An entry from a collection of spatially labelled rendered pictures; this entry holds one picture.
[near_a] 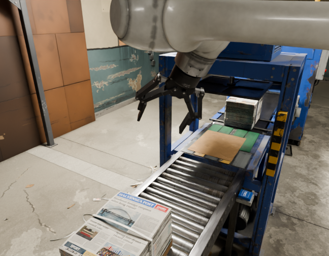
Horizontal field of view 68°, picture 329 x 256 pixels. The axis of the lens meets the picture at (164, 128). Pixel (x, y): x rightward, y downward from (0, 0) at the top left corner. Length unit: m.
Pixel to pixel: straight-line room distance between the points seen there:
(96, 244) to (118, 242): 0.08
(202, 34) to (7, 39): 3.58
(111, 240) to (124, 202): 0.21
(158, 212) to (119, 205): 0.18
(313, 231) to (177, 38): 2.56
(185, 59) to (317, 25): 0.29
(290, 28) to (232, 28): 0.07
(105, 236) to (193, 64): 0.74
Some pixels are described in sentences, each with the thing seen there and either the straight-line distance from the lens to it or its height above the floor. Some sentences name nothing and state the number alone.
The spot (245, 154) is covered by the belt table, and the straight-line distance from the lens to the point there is 2.09.
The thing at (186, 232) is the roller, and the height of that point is 0.80.
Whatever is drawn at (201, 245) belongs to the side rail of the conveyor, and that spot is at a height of 0.80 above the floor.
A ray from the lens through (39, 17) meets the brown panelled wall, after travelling 4.12.
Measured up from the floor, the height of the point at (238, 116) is 0.91.
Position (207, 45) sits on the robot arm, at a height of 1.74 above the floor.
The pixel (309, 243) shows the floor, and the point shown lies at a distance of 2.70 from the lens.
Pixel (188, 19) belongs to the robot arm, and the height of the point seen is 1.79.
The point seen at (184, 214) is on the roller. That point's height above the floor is 0.79.
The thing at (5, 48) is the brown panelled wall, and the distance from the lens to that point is 3.86.
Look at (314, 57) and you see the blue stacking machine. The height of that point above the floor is 1.34.
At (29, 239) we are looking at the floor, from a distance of 2.69.
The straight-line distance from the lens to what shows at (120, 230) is 1.06.
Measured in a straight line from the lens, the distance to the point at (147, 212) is 1.12.
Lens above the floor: 1.79
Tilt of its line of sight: 24 degrees down
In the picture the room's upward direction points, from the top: straight up
